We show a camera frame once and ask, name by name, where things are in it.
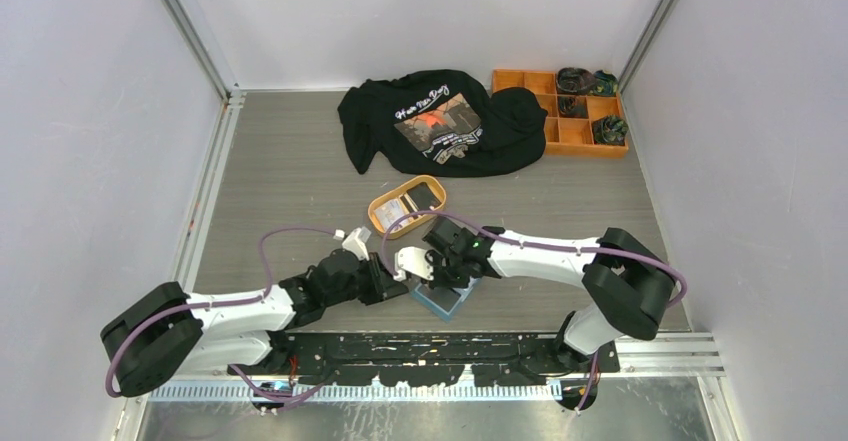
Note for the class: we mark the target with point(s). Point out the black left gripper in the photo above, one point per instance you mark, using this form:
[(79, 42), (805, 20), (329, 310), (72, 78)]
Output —
[(383, 285)]

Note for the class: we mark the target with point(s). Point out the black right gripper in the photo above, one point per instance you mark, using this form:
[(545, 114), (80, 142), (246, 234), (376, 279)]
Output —
[(438, 280)]

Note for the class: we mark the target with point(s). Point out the blue leather card holder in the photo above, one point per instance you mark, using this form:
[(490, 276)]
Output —
[(444, 302)]

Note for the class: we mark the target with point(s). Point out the yellow oval tray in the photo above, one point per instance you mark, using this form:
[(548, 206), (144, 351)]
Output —
[(407, 223)]

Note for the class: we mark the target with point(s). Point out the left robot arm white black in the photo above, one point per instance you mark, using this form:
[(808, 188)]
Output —
[(173, 332)]

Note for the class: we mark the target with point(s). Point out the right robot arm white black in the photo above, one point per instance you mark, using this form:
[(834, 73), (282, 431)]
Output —
[(629, 288)]

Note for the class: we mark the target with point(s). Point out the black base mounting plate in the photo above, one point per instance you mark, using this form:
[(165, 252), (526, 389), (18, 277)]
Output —
[(503, 359)]

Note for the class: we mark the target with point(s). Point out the black printed t-shirt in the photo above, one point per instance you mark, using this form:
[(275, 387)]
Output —
[(442, 123)]

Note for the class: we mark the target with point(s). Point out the dark sock middle compartment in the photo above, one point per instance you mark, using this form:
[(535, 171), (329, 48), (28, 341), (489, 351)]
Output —
[(572, 106)]

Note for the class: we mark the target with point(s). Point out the orange wooden compartment tray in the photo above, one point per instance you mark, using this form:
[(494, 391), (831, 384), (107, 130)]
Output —
[(570, 120)]

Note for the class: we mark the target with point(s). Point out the green patterned sock lower right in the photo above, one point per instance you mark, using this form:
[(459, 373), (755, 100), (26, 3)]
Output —
[(611, 130)]

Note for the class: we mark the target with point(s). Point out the dark rolled sock top left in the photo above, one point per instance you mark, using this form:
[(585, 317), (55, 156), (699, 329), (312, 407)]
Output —
[(574, 81)]

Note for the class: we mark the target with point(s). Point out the green rolled sock top right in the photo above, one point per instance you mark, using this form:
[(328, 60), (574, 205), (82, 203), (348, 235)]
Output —
[(606, 84)]

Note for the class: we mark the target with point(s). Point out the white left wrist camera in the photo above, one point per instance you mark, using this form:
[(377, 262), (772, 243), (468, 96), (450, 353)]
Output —
[(355, 242)]

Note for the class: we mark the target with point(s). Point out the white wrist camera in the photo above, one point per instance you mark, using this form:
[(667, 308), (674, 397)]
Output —
[(355, 242), (412, 262)]

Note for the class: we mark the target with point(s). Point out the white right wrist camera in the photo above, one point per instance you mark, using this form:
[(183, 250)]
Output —
[(412, 262)]

